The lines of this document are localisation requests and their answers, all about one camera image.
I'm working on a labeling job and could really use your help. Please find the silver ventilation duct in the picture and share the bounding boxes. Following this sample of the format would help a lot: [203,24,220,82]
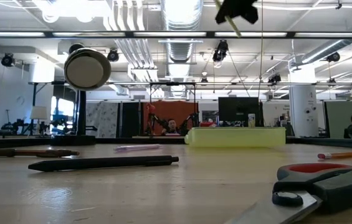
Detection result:
[159,0,204,97]

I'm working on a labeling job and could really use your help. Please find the black table edge rail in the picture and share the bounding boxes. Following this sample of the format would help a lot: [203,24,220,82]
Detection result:
[0,136,352,151]

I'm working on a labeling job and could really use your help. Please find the black overhead light bar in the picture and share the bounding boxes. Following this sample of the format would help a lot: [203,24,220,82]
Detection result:
[0,30,352,40]

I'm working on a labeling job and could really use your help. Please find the yellow-green translucent supply box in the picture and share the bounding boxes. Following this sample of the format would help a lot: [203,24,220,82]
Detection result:
[184,127,287,149]

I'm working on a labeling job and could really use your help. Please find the orange pencil with pink eraser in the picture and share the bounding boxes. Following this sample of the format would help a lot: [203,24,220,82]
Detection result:
[317,150,352,160]

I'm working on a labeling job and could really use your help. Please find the table lamp with white shade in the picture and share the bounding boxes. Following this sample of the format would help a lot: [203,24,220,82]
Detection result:
[29,106,48,136]

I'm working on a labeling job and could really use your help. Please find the black stand with base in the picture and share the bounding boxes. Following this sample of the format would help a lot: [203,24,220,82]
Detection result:
[50,90,97,146]

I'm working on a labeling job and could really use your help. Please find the black computer monitor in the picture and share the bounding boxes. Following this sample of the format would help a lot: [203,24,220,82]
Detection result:
[218,96,264,128]

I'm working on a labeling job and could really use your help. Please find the dark brown pen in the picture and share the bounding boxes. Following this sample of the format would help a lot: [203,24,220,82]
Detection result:
[0,147,80,158]

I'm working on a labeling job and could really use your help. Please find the orange partition panel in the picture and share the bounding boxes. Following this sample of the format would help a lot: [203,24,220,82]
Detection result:
[143,101,199,136]

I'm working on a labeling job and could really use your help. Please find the red and black scissors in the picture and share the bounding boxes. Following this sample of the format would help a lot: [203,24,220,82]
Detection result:
[225,162,352,224]

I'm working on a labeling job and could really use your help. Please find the grey-green partition panel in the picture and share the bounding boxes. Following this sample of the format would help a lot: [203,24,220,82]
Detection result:
[324,100,352,139]

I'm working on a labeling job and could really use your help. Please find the translucent purple pen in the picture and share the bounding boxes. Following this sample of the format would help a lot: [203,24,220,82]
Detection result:
[114,143,163,152]

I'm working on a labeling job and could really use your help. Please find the round white black-rimmed disc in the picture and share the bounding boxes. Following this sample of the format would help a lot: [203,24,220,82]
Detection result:
[64,47,112,91]

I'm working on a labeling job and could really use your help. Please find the white round column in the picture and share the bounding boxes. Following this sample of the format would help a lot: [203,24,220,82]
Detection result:
[288,63,320,138]

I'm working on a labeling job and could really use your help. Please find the yellow highlighter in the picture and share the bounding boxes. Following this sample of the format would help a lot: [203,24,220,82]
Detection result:
[214,0,242,38]

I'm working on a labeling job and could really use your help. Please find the thin hanging cable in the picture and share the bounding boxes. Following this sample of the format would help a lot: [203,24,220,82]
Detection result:
[258,0,264,99]

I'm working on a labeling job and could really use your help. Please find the grey patterned partition panel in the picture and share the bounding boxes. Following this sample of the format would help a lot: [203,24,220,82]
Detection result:
[85,101,119,139]

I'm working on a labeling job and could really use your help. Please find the black ballpoint pen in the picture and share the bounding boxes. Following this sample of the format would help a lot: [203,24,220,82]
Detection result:
[27,155,180,172]

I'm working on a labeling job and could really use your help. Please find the black background gantry frame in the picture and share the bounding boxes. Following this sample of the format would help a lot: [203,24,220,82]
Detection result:
[149,82,197,138]

